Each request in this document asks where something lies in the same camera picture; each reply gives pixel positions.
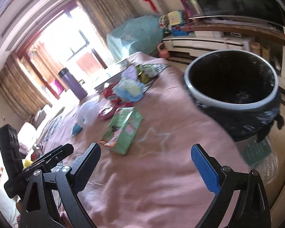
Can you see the white tv cabinet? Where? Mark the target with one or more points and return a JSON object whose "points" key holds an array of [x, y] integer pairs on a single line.
{"points": [[186, 48]]}

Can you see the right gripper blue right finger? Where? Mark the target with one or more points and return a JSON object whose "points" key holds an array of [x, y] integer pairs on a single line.
{"points": [[208, 168]]}

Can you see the teal covered furniture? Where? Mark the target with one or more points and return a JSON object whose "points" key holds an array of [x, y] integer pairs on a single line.
{"points": [[136, 34]]}

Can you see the green yellow snack bag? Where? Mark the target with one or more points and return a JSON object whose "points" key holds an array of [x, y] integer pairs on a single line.
{"points": [[146, 73]]}

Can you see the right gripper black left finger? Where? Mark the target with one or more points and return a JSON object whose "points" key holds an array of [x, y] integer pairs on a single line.
{"points": [[83, 167]]}

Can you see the purple thermos bottle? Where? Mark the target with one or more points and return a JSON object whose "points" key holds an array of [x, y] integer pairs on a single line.
{"points": [[72, 83]]}

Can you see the toy cash register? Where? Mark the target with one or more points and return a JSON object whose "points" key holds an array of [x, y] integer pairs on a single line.
{"points": [[172, 23]]}

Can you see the brown curtain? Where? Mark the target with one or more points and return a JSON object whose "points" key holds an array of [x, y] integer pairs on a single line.
{"points": [[106, 15]]}

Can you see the pink tablecloth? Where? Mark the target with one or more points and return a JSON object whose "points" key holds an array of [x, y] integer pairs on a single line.
{"points": [[156, 183]]}

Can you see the pink plastic wrapper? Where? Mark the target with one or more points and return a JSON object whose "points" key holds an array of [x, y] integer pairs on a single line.
{"points": [[107, 112]]}

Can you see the black trash bin white rim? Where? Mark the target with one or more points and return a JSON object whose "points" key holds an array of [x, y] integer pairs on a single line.
{"points": [[238, 89]]}

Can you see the pale blue yellow bag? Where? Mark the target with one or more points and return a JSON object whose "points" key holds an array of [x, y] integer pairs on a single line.
{"points": [[129, 90]]}

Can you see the green drink carton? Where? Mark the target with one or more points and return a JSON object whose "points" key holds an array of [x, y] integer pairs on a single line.
{"points": [[121, 130]]}

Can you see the red snack bag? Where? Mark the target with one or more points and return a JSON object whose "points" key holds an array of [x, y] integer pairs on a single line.
{"points": [[113, 98]]}

